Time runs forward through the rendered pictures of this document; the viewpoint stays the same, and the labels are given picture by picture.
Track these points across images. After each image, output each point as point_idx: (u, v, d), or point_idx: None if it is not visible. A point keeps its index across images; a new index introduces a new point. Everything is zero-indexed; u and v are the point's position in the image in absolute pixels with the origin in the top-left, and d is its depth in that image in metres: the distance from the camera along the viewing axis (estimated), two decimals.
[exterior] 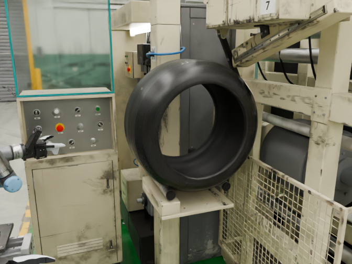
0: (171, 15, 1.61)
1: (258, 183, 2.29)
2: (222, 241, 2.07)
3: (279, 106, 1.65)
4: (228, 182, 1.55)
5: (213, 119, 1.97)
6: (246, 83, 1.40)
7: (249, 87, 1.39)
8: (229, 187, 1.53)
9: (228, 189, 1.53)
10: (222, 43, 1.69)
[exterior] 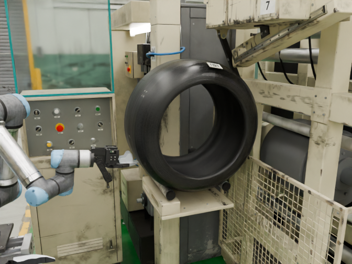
0: (171, 15, 1.61)
1: (258, 183, 2.29)
2: (222, 241, 2.07)
3: (279, 106, 1.65)
4: (220, 186, 1.54)
5: (213, 119, 1.97)
6: (209, 64, 1.32)
7: (213, 66, 1.31)
8: (224, 186, 1.52)
9: (226, 182, 1.52)
10: (222, 43, 1.69)
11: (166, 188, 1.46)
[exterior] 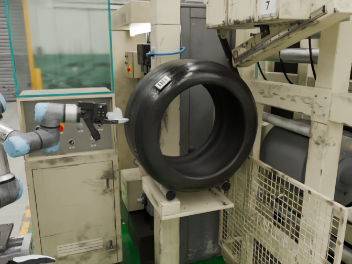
0: (171, 15, 1.61)
1: (258, 183, 2.29)
2: (222, 241, 2.07)
3: (279, 106, 1.65)
4: (222, 189, 1.55)
5: (213, 119, 1.97)
6: (158, 87, 1.27)
7: (163, 85, 1.26)
8: (224, 188, 1.52)
9: (222, 186, 1.52)
10: (222, 43, 1.69)
11: (164, 190, 1.46)
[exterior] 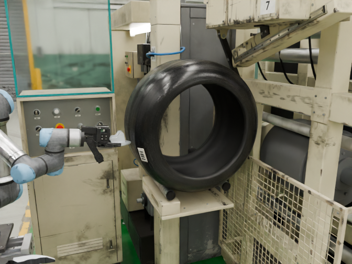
0: (171, 15, 1.61)
1: (258, 183, 2.29)
2: (222, 241, 2.07)
3: (279, 106, 1.65)
4: None
5: (213, 119, 1.97)
6: (144, 161, 1.32)
7: (145, 157, 1.30)
8: (228, 184, 1.52)
9: (230, 186, 1.53)
10: (222, 43, 1.69)
11: None
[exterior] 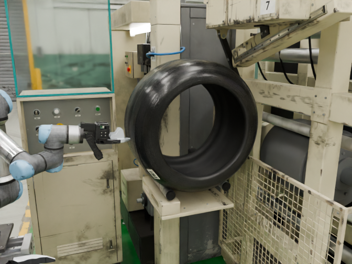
0: (171, 15, 1.61)
1: (258, 183, 2.29)
2: (222, 241, 2.07)
3: (279, 106, 1.65)
4: (220, 185, 1.54)
5: (213, 119, 1.97)
6: (157, 178, 1.36)
7: (156, 176, 1.34)
8: (224, 185, 1.52)
9: (227, 182, 1.52)
10: (222, 43, 1.69)
11: None
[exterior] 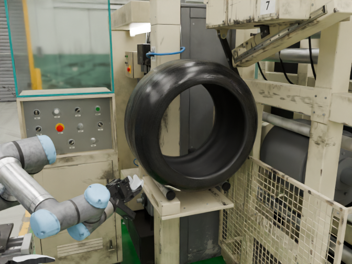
0: (171, 15, 1.61)
1: (258, 183, 2.29)
2: (222, 241, 2.07)
3: (279, 106, 1.65)
4: (220, 187, 1.54)
5: (213, 119, 1.97)
6: (177, 190, 1.41)
7: (176, 189, 1.39)
8: (223, 187, 1.52)
9: (224, 183, 1.52)
10: (222, 43, 1.69)
11: (171, 188, 1.47)
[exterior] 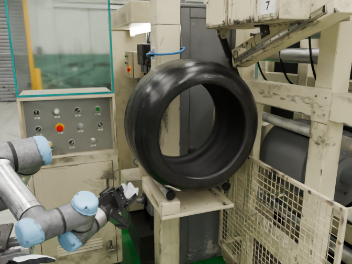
0: (171, 15, 1.61)
1: (258, 183, 2.29)
2: (222, 241, 2.07)
3: (279, 106, 1.65)
4: (220, 187, 1.54)
5: (213, 119, 1.97)
6: (177, 190, 1.41)
7: (176, 189, 1.39)
8: (223, 187, 1.52)
9: (224, 183, 1.52)
10: (222, 43, 1.69)
11: (171, 188, 1.47)
